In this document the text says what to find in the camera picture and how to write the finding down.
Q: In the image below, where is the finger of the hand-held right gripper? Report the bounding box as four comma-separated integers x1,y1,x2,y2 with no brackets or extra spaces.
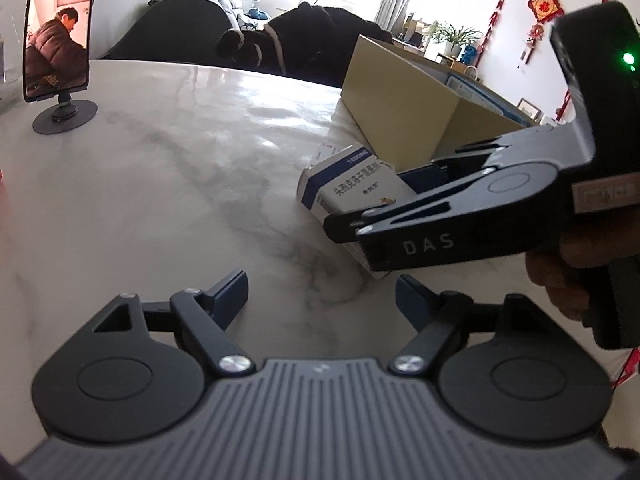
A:
397,139,512,197
322,169,494,245

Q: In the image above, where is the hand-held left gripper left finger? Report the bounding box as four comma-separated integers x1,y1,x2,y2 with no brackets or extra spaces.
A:
92,269,254,376

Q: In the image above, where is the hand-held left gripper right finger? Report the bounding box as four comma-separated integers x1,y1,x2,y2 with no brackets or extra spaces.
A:
388,274,544,376

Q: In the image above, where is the white strawberry print medicine box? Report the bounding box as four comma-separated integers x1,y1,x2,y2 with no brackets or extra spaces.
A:
297,142,418,281

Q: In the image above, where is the tan cardboard box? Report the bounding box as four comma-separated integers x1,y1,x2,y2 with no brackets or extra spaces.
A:
340,34,538,168

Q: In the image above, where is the wide blue box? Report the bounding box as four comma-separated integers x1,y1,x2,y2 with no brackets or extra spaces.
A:
442,71,528,123

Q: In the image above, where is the white marble desktop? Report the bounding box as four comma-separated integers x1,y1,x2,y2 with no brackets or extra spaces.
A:
0,57,640,361

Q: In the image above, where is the person's right hand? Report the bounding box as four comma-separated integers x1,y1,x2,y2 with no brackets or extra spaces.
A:
525,231,615,322

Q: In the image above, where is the green potted plant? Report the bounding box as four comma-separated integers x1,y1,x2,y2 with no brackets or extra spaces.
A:
427,22,483,58

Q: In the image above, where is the black fleece coat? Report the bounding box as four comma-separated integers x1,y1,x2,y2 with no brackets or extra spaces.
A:
216,2,396,88

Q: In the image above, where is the round black phone stand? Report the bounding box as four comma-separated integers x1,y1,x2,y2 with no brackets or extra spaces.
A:
32,91,98,136

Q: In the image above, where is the grey sofa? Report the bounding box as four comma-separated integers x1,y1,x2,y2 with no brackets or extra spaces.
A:
185,0,251,31

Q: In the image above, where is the black chair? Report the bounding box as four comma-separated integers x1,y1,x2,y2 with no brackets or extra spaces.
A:
102,0,236,66

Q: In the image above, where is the smartphone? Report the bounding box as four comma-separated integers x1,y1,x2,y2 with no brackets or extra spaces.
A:
22,0,101,106

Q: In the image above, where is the red knot wall ornament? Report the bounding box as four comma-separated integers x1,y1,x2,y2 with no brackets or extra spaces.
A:
520,0,566,63

